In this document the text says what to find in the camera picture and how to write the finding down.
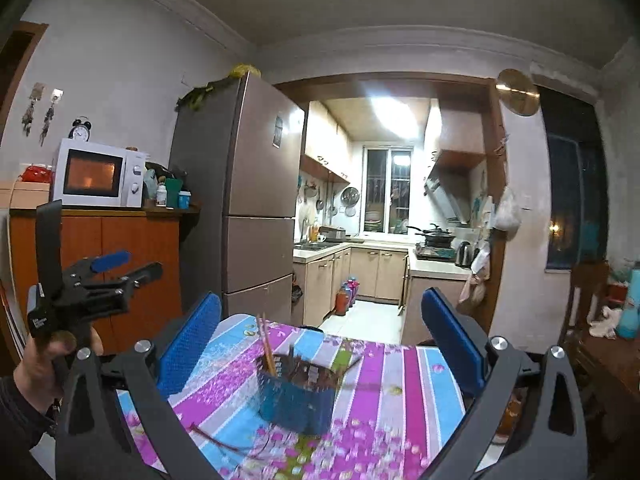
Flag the dark wooden dining table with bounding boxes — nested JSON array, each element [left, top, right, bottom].
[[570, 330, 640, 461]]

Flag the white microwave oven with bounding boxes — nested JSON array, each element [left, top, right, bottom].
[[52, 139, 147, 209]]

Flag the range hood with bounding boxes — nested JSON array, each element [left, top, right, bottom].
[[424, 150, 488, 223]]

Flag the hanging dream catcher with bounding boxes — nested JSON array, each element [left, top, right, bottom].
[[40, 89, 65, 146], [21, 82, 46, 136]]

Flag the beige kitchen wall cabinets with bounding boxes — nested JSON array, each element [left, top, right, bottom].
[[300, 101, 351, 183]]

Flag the person's left forearm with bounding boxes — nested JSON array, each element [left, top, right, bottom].
[[0, 375, 58, 480]]

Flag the wooden chair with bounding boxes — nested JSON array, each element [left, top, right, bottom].
[[560, 260, 611, 361]]

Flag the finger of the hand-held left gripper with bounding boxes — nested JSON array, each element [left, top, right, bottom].
[[64, 250, 132, 285], [80, 261, 164, 303]]

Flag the yellow green bundle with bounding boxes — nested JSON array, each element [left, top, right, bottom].
[[175, 63, 261, 111]]

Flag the beige box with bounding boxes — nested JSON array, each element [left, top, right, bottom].
[[0, 180, 53, 209]]

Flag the beige kitchen base cabinets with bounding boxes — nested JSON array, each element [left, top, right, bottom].
[[292, 242, 416, 331]]

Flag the gold round wall plate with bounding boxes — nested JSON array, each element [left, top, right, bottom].
[[496, 68, 541, 117]]

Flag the silver refrigerator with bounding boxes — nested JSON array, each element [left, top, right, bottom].
[[169, 71, 307, 328]]

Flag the person's left hand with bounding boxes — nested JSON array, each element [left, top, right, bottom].
[[12, 327, 104, 421]]

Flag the brown room door frame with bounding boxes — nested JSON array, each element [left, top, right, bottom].
[[0, 21, 49, 126]]

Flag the kitchen window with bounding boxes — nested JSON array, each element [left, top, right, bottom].
[[364, 146, 415, 235]]

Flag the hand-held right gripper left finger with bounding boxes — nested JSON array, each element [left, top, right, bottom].
[[55, 291, 223, 480]]

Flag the floral striped tablecloth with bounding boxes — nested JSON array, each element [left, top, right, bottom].
[[115, 314, 476, 480]]

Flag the red pot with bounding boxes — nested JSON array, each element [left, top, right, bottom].
[[21, 164, 55, 183]]

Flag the blue thermos bottle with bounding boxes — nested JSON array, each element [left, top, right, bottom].
[[616, 267, 640, 339]]

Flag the white cloth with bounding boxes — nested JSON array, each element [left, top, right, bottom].
[[587, 306, 623, 339]]

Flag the wooden kitchen doorway frame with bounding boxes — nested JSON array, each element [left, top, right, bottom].
[[275, 72, 508, 331]]

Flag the black wok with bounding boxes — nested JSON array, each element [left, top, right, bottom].
[[406, 224, 457, 247]]

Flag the gas stove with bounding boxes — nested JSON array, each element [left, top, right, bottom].
[[415, 244, 458, 261]]

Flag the hanging cloth bag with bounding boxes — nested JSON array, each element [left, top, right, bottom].
[[457, 245, 493, 306]]

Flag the orange wooden cabinet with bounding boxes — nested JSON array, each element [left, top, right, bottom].
[[10, 205, 201, 356]]

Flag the dark room window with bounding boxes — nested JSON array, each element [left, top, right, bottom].
[[537, 87, 611, 273]]

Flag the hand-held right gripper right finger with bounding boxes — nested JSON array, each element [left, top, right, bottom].
[[421, 287, 588, 480]]

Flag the white hanging plastic bag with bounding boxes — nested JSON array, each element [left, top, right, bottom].
[[492, 186, 522, 233]]

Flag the blue perforated utensil holder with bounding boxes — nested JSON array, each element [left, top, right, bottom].
[[255, 345, 336, 436]]

